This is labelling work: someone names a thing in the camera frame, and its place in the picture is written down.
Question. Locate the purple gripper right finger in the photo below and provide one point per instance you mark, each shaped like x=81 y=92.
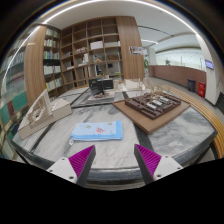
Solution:
x=154 y=166

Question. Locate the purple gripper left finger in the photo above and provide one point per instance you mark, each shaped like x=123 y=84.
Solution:
x=76 y=168

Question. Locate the light blue folded towel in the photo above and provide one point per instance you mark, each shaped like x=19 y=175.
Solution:
x=99 y=131

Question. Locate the brown architectural model on board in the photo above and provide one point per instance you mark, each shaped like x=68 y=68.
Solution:
x=150 y=113

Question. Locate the white architectural building model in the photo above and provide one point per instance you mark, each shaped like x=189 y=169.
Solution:
x=42 y=113

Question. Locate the light wooden stick model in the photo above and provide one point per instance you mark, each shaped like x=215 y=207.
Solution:
x=144 y=85

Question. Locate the black box on table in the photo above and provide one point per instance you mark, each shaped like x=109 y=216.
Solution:
x=99 y=85

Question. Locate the black trash bin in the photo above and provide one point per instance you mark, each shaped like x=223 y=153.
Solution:
x=191 y=85

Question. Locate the red trash bin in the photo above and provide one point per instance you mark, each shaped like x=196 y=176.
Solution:
x=202 y=89

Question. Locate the green potted plant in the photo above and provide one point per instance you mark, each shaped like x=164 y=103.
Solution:
x=146 y=66

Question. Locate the side bookshelf with books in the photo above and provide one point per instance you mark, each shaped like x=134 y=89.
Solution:
x=51 y=62

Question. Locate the wooden bookshelf unit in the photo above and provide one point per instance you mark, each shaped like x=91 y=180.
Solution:
x=101 y=47

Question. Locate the wall mounted screen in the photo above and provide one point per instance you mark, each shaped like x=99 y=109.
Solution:
x=209 y=64

